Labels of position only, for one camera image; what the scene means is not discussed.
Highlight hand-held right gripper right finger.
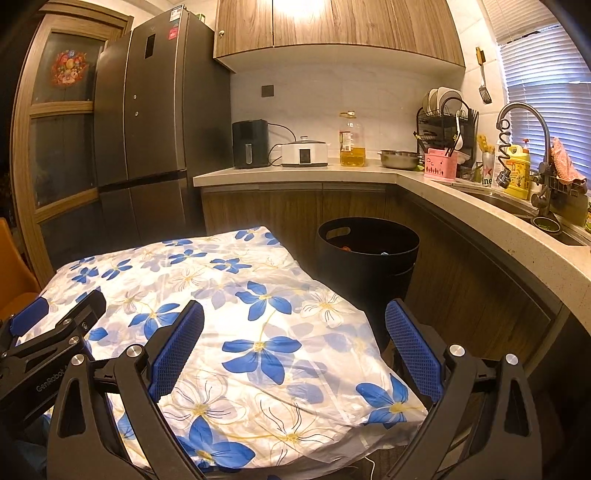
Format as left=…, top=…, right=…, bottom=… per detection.
left=385, top=298, right=543, bottom=480

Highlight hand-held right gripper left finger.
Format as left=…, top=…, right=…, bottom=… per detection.
left=46, top=299, right=206, bottom=480

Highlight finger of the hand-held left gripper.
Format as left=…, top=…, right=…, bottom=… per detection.
left=0, top=289, right=107, bottom=358
left=0, top=296, right=51, bottom=352

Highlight black trash bin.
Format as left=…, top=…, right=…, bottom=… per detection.
left=318, top=217, right=421, bottom=325

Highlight orange chair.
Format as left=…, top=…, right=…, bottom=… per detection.
left=0, top=217, right=42, bottom=318

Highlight blue floral tablecloth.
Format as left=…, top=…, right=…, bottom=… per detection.
left=16, top=225, right=428, bottom=472

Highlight steel kitchen sink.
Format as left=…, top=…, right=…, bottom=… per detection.
left=455, top=182, right=591, bottom=246

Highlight wooden glass door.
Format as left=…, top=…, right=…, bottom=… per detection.
left=11, top=14, right=134, bottom=288

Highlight pink utensil basket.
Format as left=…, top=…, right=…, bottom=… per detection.
left=424, top=148, right=459, bottom=181

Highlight steel mixing bowl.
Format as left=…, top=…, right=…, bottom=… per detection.
left=378, top=150, right=425, bottom=171

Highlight silver beer can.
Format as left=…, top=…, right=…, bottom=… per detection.
left=481, top=151, right=498, bottom=188

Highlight yellow detergent bottle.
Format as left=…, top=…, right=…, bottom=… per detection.
left=503, top=138, right=532, bottom=200

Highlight cooking oil bottle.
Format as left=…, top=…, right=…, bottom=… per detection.
left=339, top=111, right=367, bottom=168

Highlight black dish rack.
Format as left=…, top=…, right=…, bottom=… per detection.
left=416, top=98, right=481, bottom=170

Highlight grey refrigerator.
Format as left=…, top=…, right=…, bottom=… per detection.
left=93, top=4, right=233, bottom=232

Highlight black air fryer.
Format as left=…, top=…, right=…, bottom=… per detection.
left=232, top=119, right=270, bottom=170

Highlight white rice cooker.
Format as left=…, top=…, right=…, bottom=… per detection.
left=281, top=135, right=331, bottom=168

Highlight pink dishcloth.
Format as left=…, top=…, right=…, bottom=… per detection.
left=549, top=137, right=587, bottom=184

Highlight red floral door decoration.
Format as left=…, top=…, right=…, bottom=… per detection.
left=50, top=50, right=91, bottom=88

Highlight steel kitchen faucet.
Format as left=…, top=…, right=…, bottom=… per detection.
left=496, top=102, right=562, bottom=223

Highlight hanging slotted spatula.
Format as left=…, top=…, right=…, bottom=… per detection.
left=475, top=46, right=493, bottom=105

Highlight white window blind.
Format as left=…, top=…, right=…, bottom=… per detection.
left=480, top=0, right=588, bottom=154

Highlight black wire sink caddy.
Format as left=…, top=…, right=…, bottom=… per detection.
left=531, top=171, right=590, bottom=198

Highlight black power cable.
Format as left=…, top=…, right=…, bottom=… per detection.
left=268, top=122, right=299, bottom=166

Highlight wooden wall cabinets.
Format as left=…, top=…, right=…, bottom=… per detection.
left=213, top=0, right=466, bottom=73

